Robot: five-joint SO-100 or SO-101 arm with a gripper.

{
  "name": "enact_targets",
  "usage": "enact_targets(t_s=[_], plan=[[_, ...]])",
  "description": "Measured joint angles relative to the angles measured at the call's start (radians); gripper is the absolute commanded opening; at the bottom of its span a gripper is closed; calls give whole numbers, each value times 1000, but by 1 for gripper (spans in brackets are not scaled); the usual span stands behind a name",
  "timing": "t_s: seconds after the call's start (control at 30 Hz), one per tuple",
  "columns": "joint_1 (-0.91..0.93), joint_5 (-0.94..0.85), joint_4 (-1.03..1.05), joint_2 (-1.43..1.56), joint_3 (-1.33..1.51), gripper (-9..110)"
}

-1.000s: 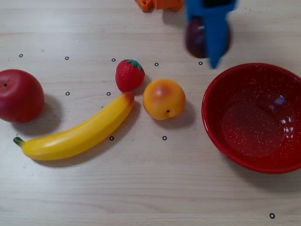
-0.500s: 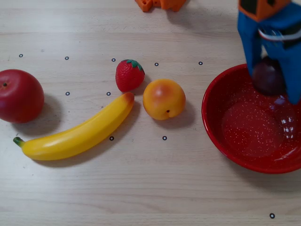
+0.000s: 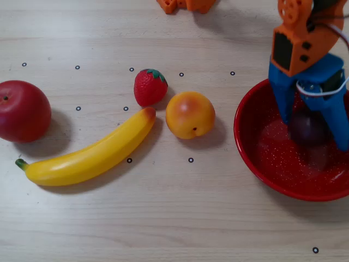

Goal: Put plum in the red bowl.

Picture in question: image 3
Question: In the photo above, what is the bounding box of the red strawberry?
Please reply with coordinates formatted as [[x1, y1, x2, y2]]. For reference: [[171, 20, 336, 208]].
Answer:
[[133, 68, 169, 108]]

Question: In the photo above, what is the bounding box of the red white black servo cable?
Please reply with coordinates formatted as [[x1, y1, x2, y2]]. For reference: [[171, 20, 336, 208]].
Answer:
[[296, 16, 349, 98]]

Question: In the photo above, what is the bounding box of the yellow banana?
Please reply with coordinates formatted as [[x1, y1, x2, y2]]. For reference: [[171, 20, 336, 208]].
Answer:
[[15, 106, 157, 187]]

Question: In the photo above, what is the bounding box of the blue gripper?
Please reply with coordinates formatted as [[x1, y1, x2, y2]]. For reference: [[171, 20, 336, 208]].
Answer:
[[268, 53, 349, 152]]

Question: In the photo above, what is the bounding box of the red speckled enamel bowl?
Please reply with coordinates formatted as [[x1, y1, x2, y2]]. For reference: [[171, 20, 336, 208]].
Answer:
[[233, 78, 349, 202]]

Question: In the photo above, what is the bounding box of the dark purple plum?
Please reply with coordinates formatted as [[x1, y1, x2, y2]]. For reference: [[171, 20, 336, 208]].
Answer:
[[289, 108, 331, 147]]

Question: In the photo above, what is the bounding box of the red apple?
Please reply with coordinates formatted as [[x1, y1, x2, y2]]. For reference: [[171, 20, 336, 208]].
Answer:
[[0, 80, 52, 144]]

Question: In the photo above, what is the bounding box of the yellow orange peach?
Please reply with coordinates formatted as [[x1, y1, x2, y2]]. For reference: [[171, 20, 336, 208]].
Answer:
[[165, 91, 216, 140]]

